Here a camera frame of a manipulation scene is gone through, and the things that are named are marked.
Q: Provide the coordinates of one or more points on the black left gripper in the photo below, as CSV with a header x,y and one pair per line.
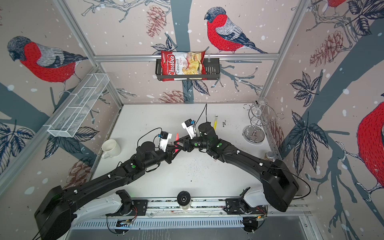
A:
x,y
169,152

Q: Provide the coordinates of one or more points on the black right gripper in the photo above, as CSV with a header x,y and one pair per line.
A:
x,y
187,142

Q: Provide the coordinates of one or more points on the pink highlighter pen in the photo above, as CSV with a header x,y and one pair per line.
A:
x,y
176,141

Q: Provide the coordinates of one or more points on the yellow highlighter pen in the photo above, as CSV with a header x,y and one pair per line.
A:
x,y
215,122

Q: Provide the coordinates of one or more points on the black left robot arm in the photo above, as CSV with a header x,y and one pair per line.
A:
x,y
58,209

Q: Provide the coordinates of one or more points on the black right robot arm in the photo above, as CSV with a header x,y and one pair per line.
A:
x,y
279,184

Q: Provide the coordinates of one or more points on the white ceramic mug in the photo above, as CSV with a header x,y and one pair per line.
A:
x,y
110,149

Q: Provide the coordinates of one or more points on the red cassava chips bag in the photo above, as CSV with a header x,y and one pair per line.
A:
x,y
181,63

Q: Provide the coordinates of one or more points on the chrome spiral glass holder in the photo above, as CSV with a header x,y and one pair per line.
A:
x,y
260,114

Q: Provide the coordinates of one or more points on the glass spice jar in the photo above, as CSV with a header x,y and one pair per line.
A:
x,y
270,156

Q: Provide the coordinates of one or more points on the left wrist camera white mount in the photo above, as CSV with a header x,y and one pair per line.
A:
x,y
164,139

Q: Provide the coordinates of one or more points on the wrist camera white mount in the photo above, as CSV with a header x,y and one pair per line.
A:
x,y
189,126
164,139

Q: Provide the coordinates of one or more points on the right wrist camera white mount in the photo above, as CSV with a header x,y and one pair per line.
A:
x,y
189,126

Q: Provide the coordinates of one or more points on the black round knob on rail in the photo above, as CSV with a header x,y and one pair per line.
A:
x,y
184,200

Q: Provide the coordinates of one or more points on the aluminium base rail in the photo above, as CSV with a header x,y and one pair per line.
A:
x,y
115,206

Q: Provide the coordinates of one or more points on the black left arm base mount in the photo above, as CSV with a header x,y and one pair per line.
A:
x,y
137,207

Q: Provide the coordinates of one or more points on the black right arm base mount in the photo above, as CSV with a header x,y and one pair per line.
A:
x,y
240,207

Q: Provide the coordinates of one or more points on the black wire wall basket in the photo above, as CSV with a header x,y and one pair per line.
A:
x,y
209,69

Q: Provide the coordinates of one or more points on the white wire mesh shelf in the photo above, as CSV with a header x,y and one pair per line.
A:
x,y
81,102

